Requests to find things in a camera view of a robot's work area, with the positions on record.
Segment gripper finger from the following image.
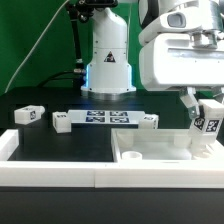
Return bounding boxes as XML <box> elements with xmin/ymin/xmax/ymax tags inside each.
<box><xmin>180</xmin><ymin>87</ymin><xmax>200</xmax><ymax>120</ymax></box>
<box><xmin>212</xmin><ymin>87</ymin><xmax>224</xmax><ymax>102</ymax></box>

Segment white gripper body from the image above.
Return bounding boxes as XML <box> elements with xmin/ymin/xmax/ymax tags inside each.
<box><xmin>139</xmin><ymin>34</ymin><xmax>224</xmax><ymax>91</ymax></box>

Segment white square tabletop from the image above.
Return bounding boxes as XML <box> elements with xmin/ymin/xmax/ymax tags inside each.
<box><xmin>111</xmin><ymin>129</ymin><xmax>224</xmax><ymax>163</ymax></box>

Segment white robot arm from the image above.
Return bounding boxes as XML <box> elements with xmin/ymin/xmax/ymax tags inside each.
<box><xmin>83</xmin><ymin>0</ymin><xmax>224</xmax><ymax>118</ymax></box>

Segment white U-shaped fence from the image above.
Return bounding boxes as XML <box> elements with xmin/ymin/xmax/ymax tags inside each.
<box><xmin>0</xmin><ymin>129</ymin><xmax>224</xmax><ymax>189</ymax></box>

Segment white marker plate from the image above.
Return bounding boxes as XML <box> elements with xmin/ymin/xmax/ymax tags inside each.
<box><xmin>68</xmin><ymin>110</ymin><xmax>145</xmax><ymax>125</ymax></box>

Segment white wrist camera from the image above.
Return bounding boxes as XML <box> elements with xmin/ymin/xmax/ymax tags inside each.
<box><xmin>139</xmin><ymin>7</ymin><xmax>223</xmax><ymax>46</ymax></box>

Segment black cable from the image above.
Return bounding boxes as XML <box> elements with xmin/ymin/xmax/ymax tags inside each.
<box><xmin>39</xmin><ymin>70</ymin><xmax>83</xmax><ymax>88</ymax></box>

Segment white cable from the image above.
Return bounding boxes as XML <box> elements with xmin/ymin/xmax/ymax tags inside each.
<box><xmin>3</xmin><ymin>0</ymin><xmax>72</xmax><ymax>94</ymax></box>

